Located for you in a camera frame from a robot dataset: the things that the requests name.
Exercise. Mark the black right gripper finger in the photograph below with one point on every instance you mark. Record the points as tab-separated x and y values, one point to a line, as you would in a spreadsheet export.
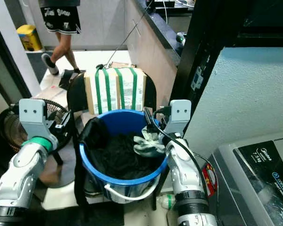
149	120

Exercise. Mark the grey-green cloth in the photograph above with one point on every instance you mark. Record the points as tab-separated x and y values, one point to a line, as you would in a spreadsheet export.
148	143

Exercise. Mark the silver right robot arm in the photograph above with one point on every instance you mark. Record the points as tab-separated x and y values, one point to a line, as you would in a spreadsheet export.
184	176

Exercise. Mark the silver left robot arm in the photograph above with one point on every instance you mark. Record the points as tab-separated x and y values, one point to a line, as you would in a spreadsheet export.
23	174

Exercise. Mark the black clothes pile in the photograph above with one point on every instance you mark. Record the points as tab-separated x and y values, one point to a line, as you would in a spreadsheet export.
113	157

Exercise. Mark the grey top-load washing machine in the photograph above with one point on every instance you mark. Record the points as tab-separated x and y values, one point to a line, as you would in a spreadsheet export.
250	183

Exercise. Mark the black chair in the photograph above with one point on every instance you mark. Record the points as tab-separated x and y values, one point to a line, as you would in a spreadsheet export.
75	92

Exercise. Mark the black floor fan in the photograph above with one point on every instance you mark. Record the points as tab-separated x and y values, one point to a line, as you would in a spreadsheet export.
9	127

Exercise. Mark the blue plastic bucket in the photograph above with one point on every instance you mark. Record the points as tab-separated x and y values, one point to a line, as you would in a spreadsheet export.
122	184

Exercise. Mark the clear plastic bottle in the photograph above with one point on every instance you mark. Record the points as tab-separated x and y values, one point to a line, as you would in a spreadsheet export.
166	201

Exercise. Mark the yellow plastic container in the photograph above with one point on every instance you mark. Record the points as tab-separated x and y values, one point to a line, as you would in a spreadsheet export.
29	37

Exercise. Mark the black kitchen counter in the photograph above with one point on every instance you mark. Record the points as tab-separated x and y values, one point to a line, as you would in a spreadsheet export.
160	26

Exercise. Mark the person in black shorts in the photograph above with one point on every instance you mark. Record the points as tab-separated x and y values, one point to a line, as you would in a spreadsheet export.
61	21

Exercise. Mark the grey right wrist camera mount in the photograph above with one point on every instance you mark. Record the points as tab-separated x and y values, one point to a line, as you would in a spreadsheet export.
179	115

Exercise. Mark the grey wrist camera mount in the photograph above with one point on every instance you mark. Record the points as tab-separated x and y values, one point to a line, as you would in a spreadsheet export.
179	115
33	115

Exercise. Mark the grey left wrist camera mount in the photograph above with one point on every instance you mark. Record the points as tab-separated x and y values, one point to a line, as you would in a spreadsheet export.
33	115

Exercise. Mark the black metal frame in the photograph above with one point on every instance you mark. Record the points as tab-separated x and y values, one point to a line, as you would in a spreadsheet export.
212	33

